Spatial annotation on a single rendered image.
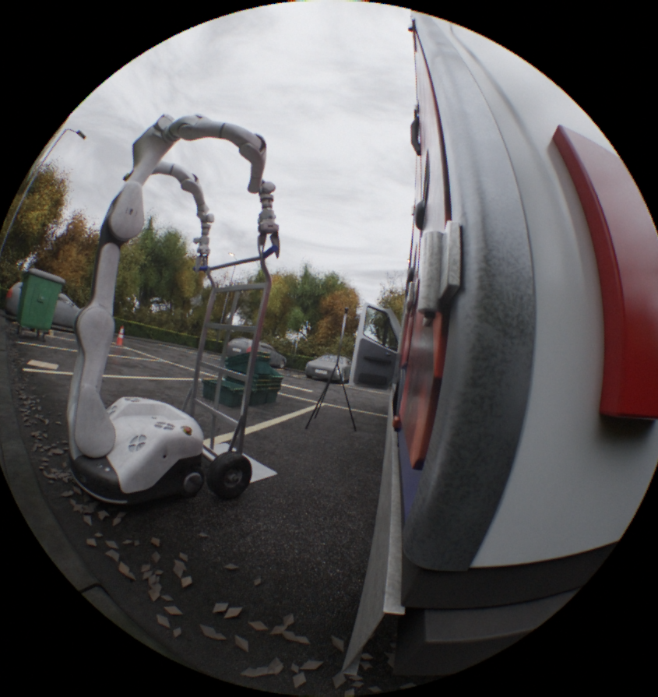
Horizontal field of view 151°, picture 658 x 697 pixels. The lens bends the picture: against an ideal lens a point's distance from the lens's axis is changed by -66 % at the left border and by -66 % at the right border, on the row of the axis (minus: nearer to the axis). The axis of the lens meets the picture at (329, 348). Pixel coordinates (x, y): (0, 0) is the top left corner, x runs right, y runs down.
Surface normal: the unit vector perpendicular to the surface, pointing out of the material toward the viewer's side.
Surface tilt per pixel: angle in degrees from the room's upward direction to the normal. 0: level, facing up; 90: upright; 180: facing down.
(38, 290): 94
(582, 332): 90
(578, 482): 90
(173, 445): 90
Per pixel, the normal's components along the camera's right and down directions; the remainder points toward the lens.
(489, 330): -0.59, -0.16
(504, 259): -0.24, -0.11
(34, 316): 0.95, 0.22
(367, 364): 0.27, -0.09
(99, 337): 0.90, 0.13
